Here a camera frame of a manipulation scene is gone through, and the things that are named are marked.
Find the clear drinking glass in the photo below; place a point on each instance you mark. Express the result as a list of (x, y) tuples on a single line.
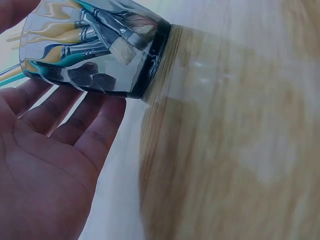
[(140, 50)]

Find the bunch of paintbrushes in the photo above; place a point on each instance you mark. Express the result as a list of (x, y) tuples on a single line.
[(122, 50)]

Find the person's left hand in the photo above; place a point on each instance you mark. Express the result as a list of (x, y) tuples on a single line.
[(40, 175)]

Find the person's left thumb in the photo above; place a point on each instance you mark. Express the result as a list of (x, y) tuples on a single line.
[(15, 12)]

